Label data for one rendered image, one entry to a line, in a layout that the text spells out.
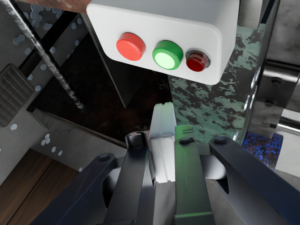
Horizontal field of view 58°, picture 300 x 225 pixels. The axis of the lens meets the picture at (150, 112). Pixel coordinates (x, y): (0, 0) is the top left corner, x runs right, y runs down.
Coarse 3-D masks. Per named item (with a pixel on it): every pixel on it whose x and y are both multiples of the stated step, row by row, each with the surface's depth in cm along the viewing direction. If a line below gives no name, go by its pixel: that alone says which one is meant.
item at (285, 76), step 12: (264, 72) 46; (276, 72) 45; (288, 72) 44; (264, 84) 48; (276, 84) 45; (288, 84) 45; (264, 96) 51; (276, 96) 49; (288, 96) 48; (288, 108) 50
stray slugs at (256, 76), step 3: (258, 69) 41; (258, 72) 41; (255, 75) 38; (255, 78) 39; (252, 81) 38; (252, 84) 38; (252, 87) 39; (255, 87) 49; (255, 90) 49; (255, 93) 50; (249, 96) 38; (252, 99) 49; (246, 102) 38; (252, 102) 50; (237, 132) 39; (234, 135) 38; (234, 138) 38
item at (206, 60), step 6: (192, 48) 23; (198, 48) 23; (186, 54) 24; (192, 54) 23; (198, 54) 23; (204, 54) 23; (186, 60) 24; (192, 60) 23; (198, 60) 23; (204, 60) 23; (210, 60) 23; (192, 66) 24; (198, 66) 24; (204, 66) 23
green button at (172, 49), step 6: (162, 42) 24; (168, 42) 24; (156, 48) 24; (162, 48) 24; (168, 48) 24; (174, 48) 24; (168, 54) 24; (174, 54) 24; (180, 54) 24; (174, 60) 24; (180, 60) 24; (174, 66) 25
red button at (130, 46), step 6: (126, 36) 25; (132, 36) 25; (120, 42) 26; (126, 42) 25; (132, 42) 25; (138, 42) 25; (120, 48) 26; (126, 48) 26; (132, 48) 26; (138, 48) 25; (144, 48) 26; (126, 54) 27; (132, 54) 26; (138, 54) 26; (132, 60) 27
